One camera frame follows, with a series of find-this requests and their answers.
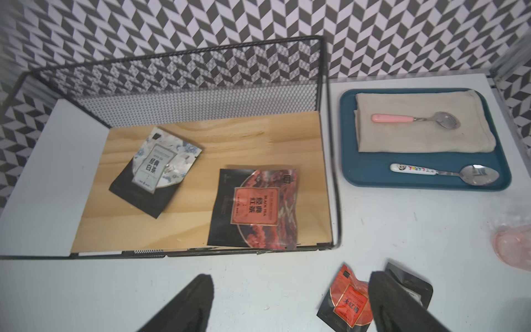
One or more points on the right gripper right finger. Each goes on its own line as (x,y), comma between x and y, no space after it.
(394,309)

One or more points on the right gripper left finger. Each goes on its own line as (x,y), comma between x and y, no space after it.
(188,311)

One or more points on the small red tea bag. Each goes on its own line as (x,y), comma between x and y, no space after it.
(346,305)

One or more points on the white floral tea bag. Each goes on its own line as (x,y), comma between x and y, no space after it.
(151,178)

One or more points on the black wire wooden shelf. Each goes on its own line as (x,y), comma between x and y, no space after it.
(251,106)

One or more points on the pink plastic cup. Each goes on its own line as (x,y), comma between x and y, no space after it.
(512,246)

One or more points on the teal plastic tray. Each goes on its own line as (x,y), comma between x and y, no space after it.
(372,169)

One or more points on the beige folded cloth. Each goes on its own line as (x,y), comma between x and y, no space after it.
(473,135)

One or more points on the white handled spoon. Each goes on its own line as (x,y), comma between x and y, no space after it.
(475,175)

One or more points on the pink handled spoon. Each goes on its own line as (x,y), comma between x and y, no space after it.
(445,120)

